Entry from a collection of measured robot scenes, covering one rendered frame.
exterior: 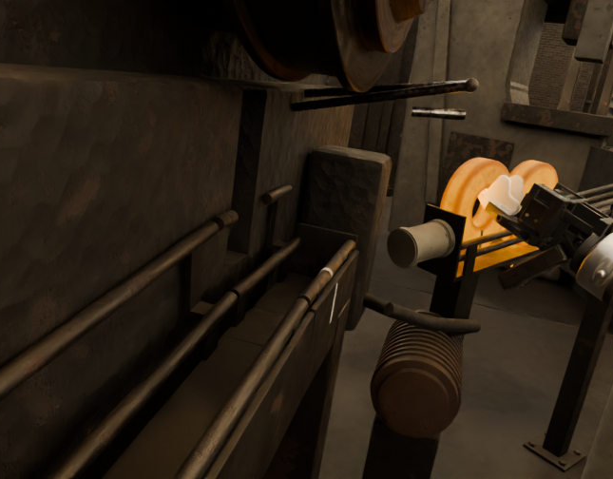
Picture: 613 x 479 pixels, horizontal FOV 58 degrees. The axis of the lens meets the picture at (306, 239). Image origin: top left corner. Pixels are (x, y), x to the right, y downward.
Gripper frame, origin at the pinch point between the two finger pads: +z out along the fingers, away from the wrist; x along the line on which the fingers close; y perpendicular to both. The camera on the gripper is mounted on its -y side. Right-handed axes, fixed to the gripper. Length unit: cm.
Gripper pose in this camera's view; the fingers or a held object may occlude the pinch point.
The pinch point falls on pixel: (480, 194)
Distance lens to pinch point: 94.6
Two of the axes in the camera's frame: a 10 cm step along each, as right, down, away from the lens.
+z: -5.5, -5.6, 6.1
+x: -7.7, 0.8, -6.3
